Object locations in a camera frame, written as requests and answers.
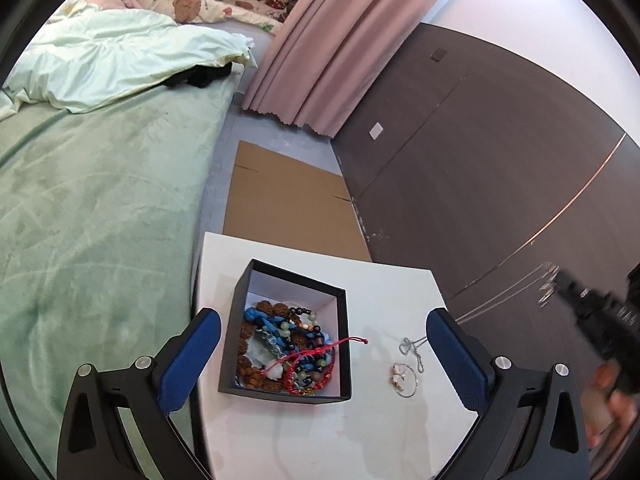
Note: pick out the silver hoop with white charm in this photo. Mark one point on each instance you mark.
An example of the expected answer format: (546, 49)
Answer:
(406, 382)

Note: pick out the dark brown wardrobe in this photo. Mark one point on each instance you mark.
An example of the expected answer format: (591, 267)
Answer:
(500, 160)

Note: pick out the flat brown cardboard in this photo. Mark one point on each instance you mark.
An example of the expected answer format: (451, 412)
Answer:
(290, 205)

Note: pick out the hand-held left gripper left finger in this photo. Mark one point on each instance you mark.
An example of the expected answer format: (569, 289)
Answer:
(192, 360)

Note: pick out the black cloth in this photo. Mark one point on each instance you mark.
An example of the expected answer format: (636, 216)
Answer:
(200, 76)

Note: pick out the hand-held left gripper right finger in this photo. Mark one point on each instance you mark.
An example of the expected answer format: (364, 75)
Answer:
(455, 360)

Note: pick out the green bed sheet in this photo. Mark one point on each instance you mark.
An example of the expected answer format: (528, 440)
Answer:
(100, 235)

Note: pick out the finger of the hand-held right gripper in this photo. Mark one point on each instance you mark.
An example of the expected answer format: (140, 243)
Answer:
(575, 295)

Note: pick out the red and white plush toy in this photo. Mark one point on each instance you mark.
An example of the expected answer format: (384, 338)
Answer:
(280, 1)

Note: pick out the person's right hand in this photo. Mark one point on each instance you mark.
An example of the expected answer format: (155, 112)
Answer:
(607, 405)

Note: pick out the white wall switch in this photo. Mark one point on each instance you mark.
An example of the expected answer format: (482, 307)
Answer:
(376, 130)

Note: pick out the black jewelry box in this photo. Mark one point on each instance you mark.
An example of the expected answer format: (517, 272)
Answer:
(290, 330)

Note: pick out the pink pillow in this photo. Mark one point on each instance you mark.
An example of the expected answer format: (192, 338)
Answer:
(110, 2)

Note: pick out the white flower hair accessory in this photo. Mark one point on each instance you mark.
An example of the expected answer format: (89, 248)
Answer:
(265, 360)

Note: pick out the light green duvet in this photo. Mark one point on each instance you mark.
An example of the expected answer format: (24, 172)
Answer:
(115, 55)

